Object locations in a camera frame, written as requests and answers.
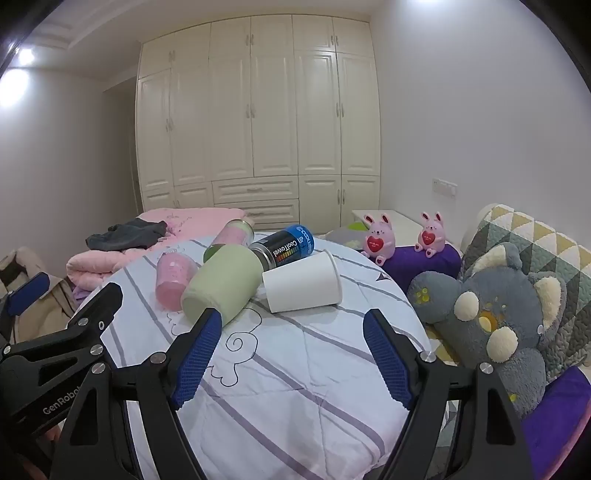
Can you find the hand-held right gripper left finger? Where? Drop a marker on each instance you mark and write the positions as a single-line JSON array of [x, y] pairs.
[[197, 357]]

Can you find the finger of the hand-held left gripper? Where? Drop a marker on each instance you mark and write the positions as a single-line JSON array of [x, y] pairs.
[[28, 288], [104, 307]]

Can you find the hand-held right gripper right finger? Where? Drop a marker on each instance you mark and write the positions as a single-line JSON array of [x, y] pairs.
[[388, 364]]

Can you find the white paper cup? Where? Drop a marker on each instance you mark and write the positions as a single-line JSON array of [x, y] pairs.
[[300, 286]]

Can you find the pink cup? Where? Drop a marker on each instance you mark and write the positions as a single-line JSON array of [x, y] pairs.
[[173, 281]]

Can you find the green cup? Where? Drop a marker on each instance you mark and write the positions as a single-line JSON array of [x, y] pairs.
[[221, 281]]

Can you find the beige coat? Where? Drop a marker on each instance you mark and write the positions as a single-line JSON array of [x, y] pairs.
[[46, 314]]

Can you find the pink quilt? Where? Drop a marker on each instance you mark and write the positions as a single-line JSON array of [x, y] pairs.
[[115, 265]]

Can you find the grey clothes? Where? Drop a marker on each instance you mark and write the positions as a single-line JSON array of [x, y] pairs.
[[129, 235]]

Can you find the white striped blanket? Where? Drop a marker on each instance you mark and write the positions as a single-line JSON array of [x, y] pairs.
[[286, 369]]

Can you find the purple cushion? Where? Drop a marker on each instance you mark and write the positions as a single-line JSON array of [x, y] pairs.
[[415, 265]]

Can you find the grey koala plush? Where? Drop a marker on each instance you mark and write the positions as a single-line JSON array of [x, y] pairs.
[[485, 314]]

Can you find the pink and green bottle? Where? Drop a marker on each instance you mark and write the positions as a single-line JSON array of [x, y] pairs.
[[228, 237]]

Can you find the pink bunny plush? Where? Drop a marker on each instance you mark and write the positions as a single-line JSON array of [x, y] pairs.
[[378, 240], [430, 235]]

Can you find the grey and green pillow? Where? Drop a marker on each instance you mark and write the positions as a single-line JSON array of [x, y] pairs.
[[348, 235]]

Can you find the black and blue can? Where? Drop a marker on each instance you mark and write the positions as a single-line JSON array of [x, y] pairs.
[[281, 247]]

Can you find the white nightstand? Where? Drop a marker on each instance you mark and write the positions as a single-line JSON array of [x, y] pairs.
[[401, 219]]

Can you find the purple pillow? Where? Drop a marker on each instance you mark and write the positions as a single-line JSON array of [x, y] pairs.
[[563, 415]]

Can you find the triangle patterned quilted cushion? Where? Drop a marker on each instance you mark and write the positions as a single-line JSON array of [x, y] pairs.
[[545, 249]]

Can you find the ceiling light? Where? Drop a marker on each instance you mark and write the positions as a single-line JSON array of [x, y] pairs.
[[26, 56]]

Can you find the cream wardrobe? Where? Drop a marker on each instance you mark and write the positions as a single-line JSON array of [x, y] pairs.
[[277, 115]]

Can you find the wall outlet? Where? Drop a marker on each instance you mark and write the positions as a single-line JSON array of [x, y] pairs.
[[444, 186]]

